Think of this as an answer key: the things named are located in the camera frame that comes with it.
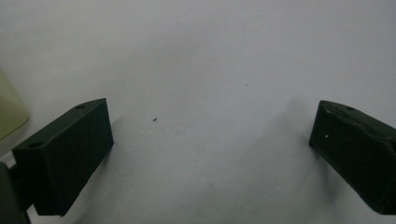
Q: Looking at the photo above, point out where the yellow-green plastic basket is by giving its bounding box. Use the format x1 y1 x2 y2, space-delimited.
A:
0 68 30 142

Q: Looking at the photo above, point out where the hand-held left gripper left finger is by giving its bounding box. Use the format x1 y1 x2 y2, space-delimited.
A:
11 98 115 217

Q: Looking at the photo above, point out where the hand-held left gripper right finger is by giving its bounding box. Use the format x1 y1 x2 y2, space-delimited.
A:
308 100 396 216

